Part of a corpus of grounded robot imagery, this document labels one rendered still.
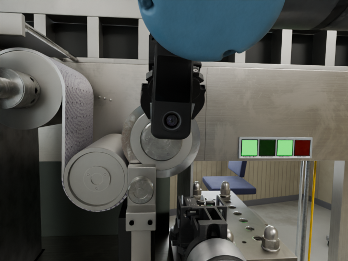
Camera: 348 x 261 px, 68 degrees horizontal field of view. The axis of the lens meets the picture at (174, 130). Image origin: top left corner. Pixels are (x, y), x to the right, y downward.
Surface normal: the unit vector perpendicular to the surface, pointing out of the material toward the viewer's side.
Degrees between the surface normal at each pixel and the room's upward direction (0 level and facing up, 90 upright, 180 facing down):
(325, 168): 90
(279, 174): 90
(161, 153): 90
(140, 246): 90
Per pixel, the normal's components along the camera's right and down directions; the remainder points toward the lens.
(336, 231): -1.00, -0.01
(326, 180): -0.95, 0.01
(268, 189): 0.32, 0.09
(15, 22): 0.09, 0.09
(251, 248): 0.02, -1.00
